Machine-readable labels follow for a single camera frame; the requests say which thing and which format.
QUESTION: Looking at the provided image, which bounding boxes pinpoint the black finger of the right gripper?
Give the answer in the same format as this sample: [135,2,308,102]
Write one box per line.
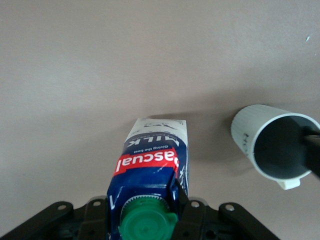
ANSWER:
[303,127,320,180]

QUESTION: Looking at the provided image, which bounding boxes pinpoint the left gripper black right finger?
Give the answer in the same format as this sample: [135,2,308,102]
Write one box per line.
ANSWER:
[172,179,281,240]

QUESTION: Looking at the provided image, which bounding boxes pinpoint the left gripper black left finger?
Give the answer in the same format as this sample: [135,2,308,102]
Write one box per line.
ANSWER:
[0,196,110,240]

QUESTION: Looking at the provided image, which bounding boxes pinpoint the white ribbed mug grey inside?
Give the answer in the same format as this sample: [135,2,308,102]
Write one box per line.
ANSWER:
[230,104,320,191]

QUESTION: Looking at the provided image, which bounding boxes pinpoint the blue milk carton green cap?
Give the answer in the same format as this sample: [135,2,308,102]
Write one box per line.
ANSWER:
[106,118,189,240]

